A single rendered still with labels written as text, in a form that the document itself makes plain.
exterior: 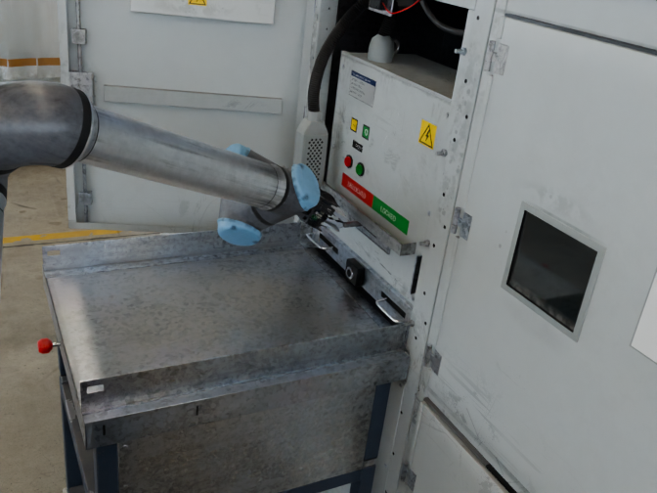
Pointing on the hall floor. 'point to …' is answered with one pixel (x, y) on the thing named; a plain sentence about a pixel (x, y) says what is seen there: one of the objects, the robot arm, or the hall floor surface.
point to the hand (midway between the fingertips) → (341, 221)
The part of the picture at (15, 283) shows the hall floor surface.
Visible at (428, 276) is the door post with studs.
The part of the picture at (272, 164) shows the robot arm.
